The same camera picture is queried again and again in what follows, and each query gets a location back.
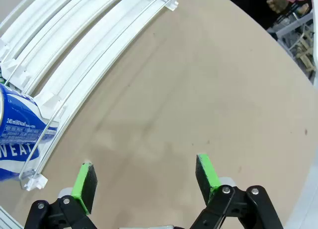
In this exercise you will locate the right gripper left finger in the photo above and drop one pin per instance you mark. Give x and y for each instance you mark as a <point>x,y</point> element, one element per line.
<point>83,186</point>

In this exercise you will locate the white can dispenser rack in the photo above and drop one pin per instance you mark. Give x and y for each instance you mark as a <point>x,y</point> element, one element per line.
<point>84,62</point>

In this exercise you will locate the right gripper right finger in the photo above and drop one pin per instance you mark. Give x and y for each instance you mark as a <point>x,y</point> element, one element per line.
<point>207,179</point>

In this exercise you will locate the person's left hand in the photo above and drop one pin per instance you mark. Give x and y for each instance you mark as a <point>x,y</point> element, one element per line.
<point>278,3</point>

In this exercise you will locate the blue Pocari Sweat can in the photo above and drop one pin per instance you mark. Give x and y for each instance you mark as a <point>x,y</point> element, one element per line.
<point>17,109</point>

